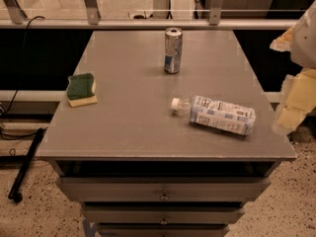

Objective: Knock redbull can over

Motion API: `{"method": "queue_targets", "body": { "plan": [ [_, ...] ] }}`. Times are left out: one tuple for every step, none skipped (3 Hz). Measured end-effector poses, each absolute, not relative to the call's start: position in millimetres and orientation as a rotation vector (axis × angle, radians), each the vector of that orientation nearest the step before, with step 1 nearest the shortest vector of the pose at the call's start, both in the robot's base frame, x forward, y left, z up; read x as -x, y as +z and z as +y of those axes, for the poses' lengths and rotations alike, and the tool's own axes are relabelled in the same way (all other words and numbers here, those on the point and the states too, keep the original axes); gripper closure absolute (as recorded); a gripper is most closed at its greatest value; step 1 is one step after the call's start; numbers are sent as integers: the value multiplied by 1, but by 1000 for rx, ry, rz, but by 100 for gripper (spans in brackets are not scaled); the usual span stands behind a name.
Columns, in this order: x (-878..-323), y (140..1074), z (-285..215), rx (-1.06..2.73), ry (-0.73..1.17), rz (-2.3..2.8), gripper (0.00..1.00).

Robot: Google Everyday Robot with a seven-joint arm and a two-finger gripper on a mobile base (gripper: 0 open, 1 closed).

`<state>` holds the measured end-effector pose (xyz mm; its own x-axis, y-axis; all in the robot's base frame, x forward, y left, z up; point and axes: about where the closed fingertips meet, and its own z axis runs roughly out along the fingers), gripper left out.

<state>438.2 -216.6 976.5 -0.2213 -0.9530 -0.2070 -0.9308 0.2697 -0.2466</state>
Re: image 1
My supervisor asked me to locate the top grey drawer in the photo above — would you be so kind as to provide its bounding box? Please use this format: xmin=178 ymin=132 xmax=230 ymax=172
xmin=56 ymin=177 xmax=271 ymax=202

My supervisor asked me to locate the bottom grey drawer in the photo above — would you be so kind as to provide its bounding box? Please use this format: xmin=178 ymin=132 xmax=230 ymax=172
xmin=97 ymin=224 xmax=229 ymax=237

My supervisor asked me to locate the clear plastic water bottle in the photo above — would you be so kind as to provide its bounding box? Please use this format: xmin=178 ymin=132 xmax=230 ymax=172
xmin=171 ymin=96 xmax=256 ymax=135

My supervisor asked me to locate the silver blue redbull can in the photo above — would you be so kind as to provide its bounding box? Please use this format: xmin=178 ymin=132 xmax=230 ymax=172
xmin=164 ymin=28 xmax=183 ymax=74

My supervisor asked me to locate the middle grey drawer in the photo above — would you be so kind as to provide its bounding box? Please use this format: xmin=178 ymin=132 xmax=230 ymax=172
xmin=83 ymin=204 xmax=245 ymax=224

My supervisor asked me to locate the black rod on floor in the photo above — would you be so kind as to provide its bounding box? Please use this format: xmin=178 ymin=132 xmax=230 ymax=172
xmin=8 ymin=128 xmax=45 ymax=203

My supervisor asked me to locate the grey drawer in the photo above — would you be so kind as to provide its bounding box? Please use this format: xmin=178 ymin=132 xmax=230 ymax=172
xmin=56 ymin=177 xmax=271 ymax=202
xmin=83 ymin=204 xmax=245 ymax=224
xmin=97 ymin=224 xmax=229 ymax=237

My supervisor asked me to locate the black cable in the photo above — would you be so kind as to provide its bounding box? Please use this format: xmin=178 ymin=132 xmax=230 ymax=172
xmin=0 ymin=15 xmax=46 ymax=141

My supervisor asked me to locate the green yellow sponge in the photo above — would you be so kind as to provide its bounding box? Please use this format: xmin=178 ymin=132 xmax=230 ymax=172
xmin=66 ymin=73 xmax=98 ymax=108

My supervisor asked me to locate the metal railing frame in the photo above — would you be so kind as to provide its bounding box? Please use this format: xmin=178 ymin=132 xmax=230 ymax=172
xmin=0 ymin=0 xmax=301 ymax=30

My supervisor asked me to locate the grey drawer cabinet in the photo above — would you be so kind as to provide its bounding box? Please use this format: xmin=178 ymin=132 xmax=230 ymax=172
xmin=35 ymin=30 xmax=298 ymax=237

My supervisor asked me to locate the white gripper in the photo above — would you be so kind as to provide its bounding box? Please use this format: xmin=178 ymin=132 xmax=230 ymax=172
xmin=270 ymin=1 xmax=316 ymax=135

